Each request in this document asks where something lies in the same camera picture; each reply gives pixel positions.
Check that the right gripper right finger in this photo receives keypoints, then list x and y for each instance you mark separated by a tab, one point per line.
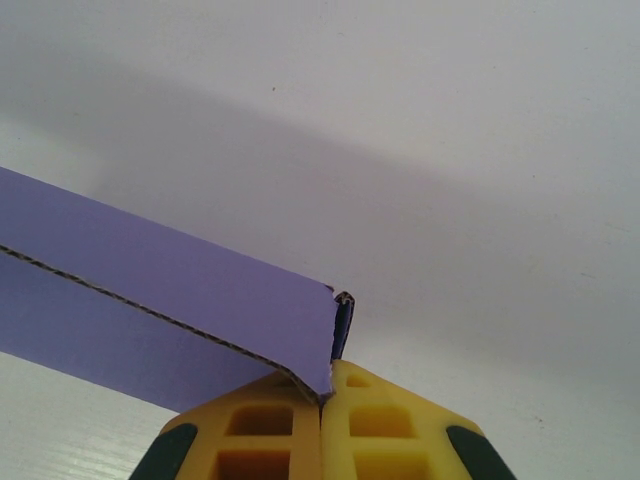
430	450

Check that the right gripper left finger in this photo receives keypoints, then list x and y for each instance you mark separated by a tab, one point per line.
210	445

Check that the purple corrugated paper box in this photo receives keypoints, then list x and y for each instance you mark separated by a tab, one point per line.
150	280

